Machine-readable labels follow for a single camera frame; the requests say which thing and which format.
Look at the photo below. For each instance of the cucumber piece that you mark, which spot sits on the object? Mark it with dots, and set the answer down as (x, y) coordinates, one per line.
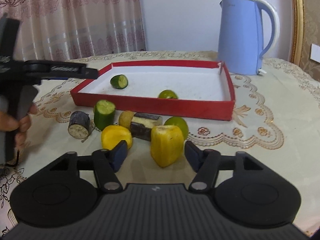
(104, 112)
(119, 81)

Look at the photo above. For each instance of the small yellow-brown fruit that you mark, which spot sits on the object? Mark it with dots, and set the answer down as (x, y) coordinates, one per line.
(125, 119)

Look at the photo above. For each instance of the white wall socket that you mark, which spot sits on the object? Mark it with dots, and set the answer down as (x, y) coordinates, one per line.
(315, 53)

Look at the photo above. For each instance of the yellow round fruit piece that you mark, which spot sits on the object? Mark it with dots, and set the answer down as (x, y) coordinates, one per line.
(112, 135)

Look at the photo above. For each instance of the person's left hand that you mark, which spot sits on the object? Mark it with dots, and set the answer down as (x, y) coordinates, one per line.
(8, 123)

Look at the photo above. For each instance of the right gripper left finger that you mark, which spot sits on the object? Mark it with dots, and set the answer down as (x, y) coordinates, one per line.
(106, 164)

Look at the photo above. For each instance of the cream embroidered tablecloth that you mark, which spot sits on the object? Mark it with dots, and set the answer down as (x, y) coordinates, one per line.
(275, 119)

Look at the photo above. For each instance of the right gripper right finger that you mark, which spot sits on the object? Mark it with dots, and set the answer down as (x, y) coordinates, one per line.
(205, 163)

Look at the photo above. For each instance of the red shallow cardboard tray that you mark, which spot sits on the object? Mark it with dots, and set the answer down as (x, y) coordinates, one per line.
(204, 88)

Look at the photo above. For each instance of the dark split sugarcane piece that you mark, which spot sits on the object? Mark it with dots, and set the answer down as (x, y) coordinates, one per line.
(142, 124)

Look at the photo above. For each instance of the yellow pepper-like fruit piece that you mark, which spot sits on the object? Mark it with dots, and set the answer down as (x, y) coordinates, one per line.
(167, 144)

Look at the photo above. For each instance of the pink floral curtain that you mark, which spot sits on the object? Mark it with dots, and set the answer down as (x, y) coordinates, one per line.
(62, 30)

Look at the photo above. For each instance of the dark round sugarcane piece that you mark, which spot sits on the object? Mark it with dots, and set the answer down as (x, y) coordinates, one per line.
(79, 125)

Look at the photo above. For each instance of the gold framed headboard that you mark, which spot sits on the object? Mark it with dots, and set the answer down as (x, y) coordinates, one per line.
(305, 33)

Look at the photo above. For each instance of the cucumber piece in tray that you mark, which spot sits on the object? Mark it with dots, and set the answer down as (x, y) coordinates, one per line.
(119, 81)

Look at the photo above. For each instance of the green tomato in tray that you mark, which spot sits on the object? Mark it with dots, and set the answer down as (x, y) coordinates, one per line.
(167, 94)

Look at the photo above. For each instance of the green tomato on cloth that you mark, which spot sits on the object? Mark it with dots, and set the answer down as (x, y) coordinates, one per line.
(179, 122)

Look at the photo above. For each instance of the blue electric kettle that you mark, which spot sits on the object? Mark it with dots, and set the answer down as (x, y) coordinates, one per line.
(241, 39)

